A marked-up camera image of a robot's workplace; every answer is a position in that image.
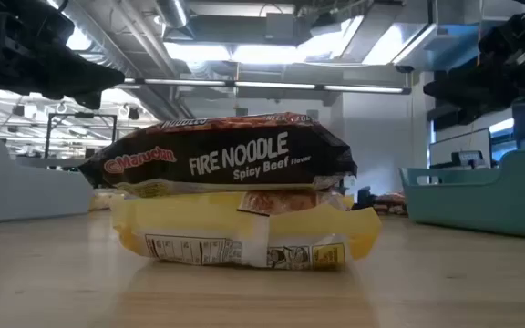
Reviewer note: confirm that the black fire noodle packet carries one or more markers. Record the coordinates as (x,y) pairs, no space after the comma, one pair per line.
(226,155)

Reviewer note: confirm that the small grey desk device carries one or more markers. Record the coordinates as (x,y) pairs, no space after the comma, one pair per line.
(467,158)

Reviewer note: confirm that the small black background device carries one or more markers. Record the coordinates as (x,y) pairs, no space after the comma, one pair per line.
(363,198)

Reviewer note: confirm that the black ceiling camera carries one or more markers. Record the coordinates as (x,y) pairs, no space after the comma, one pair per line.
(404,69)

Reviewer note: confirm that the grey plastic bin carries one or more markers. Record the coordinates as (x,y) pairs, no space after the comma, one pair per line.
(16,191)

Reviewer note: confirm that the black ceiling spotlight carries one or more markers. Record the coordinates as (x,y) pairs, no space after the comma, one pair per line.
(133,114)

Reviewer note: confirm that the round silver ventilation duct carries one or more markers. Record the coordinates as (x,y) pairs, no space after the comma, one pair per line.
(171,11)

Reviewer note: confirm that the teal plastic bin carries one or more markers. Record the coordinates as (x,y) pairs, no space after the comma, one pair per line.
(481,200)

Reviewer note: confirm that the white board panel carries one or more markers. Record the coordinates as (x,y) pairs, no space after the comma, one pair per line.
(458,141)

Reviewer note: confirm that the grey wall box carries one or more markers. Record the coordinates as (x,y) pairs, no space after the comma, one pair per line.
(311,113)
(241,111)

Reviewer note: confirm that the long white light bar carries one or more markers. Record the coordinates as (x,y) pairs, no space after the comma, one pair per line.
(267,85)

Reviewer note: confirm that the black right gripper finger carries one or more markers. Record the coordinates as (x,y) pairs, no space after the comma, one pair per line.
(467,91)

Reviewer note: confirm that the yellow creamy chicken ramen packet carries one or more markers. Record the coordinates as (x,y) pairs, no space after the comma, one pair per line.
(189,218)

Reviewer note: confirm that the grey ceiling box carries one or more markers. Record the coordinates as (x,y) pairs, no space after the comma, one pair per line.
(281,27)

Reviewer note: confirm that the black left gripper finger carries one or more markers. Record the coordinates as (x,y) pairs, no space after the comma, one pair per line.
(75,75)
(88,101)

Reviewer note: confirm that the black metal frame stand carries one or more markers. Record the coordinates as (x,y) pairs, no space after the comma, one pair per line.
(80,115)

